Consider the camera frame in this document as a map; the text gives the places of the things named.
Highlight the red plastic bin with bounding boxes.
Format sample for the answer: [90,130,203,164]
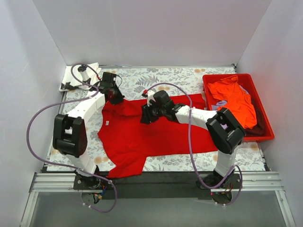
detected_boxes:
[203,73,275,141]

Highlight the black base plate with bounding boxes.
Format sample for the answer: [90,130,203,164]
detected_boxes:
[73,171,242,201]

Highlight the lavender t shirt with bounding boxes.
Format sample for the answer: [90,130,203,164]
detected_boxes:
[209,84,251,112]

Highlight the aluminium frame rail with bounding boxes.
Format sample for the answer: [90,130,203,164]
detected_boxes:
[21,172,295,227]

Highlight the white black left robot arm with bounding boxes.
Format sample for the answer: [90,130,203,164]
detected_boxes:
[53,85,124,189]

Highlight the orange t shirt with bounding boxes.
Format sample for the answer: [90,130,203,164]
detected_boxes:
[207,75,257,129]

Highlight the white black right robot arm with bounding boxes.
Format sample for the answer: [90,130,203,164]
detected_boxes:
[141,102,246,189]

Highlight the floral table cloth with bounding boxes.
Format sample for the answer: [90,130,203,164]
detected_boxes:
[45,67,265,172]

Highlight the red t shirt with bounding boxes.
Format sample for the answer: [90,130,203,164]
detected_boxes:
[98,99,217,178]

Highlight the white black printed t shirt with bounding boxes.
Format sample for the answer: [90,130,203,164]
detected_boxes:
[59,62,101,92]

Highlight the dark maroon t shirt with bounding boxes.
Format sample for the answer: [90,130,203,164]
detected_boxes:
[245,99,265,137]

